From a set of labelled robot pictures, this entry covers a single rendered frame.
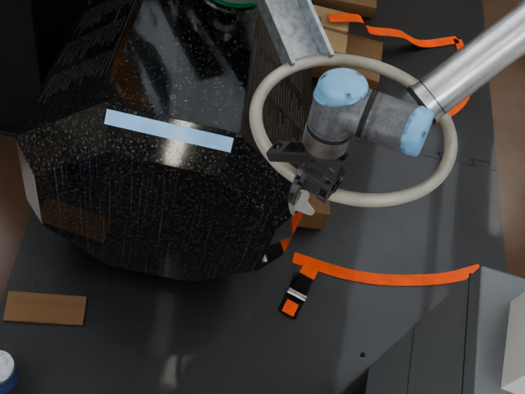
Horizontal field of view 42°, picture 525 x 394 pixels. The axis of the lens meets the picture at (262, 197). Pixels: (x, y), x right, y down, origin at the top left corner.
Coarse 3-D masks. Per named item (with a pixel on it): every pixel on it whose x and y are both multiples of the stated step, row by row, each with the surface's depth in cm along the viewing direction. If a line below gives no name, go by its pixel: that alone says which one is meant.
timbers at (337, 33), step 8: (320, 8) 296; (328, 24) 292; (336, 24) 293; (344, 24) 294; (328, 32) 290; (336, 32) 291; (344, 32) 293; (328, 40) 288; (336, 40) 288; (344, 40) 289; (336, 48) 286; (344, 48) 287
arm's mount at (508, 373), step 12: (516, 300) 160; (516, 312) 158; (516, 324) 155; (516, 336) 153; (516, 348) 151; (504, 360) 155; (516, 360) 149; (504, 372) 152; (516, 372) 147; (504, 384) 150; (516, 384) 147
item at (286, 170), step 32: (288, 64) 168; (320, 64) 172; (352, 64) 174; (384, 64) 173; (256, 96) 160; (256, 128) 153; (448, 128) 161; (448, 160) 154; (352, 192) 144; (416, 192) 147
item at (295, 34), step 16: (256, 0) 175; (272, 0) 177; (288, 0) 178; (304, 0) 175; (272, 16) 170; (288, 16) 177; (304, 16) 178; (272, 32) 172; (288, 32) 175; (304, 32) 176; (320, 32) 172; (288, 48) 168; (304, 48) 174; (320, 48) 174
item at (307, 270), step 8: (304, 264) 246; (304, 272) 245; (312, 272) 245; (296, 280) 244; (304, 280) 244; (312, 280) 245; (288, 288) 245; (296, 288) 243; (304, 288) 243; (288, 296) 243; (296, 296) 242; (304, 296) 242; (280, 304) 241; (288, 304) 241; (296, 304) 242; (288, 312) 240; (296, 312) 241
